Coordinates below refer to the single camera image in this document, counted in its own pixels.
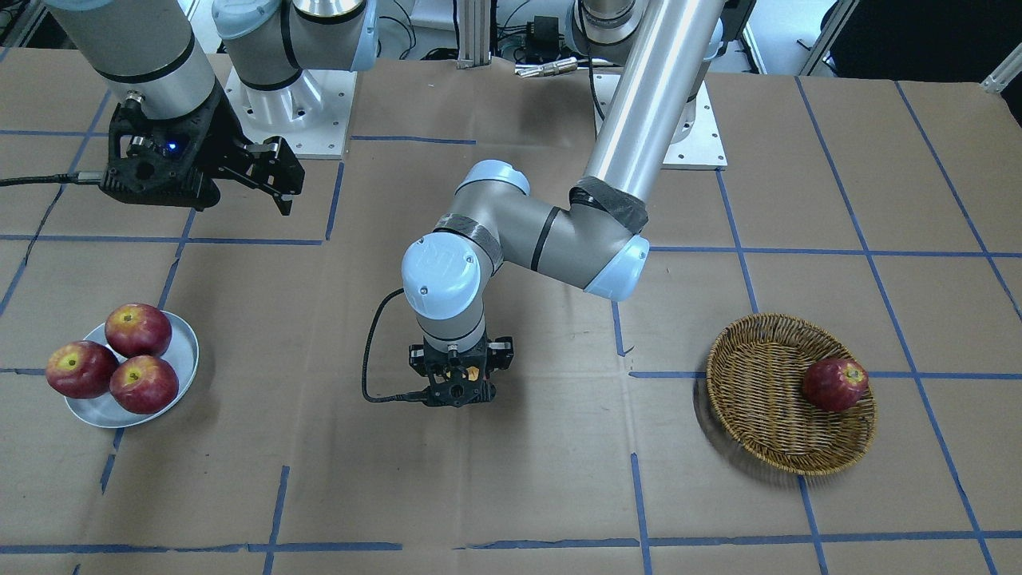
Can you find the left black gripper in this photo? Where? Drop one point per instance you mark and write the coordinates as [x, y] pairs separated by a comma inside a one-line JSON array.
[[501, 354]]

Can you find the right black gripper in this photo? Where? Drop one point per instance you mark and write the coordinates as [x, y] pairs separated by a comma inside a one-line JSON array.
[[221, 128]]

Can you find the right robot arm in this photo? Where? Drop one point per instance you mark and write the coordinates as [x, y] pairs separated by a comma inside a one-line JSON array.
[[149, 46]]

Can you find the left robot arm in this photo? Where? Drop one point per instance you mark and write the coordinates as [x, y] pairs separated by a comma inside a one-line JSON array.
[[594, 239]]

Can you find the red apple on plate back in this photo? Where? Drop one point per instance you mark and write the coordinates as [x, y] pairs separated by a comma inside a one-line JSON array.
[[138, 329]]

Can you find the red apple on plate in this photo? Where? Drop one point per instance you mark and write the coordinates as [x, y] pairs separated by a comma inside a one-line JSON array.
[[138, 329], [81, 369], [144, 384]]

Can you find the red apple on plate front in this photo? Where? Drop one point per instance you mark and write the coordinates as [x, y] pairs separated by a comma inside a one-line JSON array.
[[144, 384]]

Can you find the woven wicker basket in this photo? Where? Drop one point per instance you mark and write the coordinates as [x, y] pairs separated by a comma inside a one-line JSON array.
[[754, 374]]

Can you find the dark red apple in basket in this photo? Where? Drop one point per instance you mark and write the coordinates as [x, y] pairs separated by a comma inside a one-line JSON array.
[[835, 384]]

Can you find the black power adapter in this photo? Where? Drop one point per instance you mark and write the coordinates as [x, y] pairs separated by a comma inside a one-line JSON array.
[[542, 39]]

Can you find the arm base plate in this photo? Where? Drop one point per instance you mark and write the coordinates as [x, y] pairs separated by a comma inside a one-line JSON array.
[[696, 143], [319, 120]]

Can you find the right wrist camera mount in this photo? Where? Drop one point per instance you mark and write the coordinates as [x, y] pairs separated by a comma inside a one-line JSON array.
[[171, 162]]

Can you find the aluminium frame post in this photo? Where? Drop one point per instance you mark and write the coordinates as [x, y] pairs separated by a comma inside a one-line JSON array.
[[473, 27]]

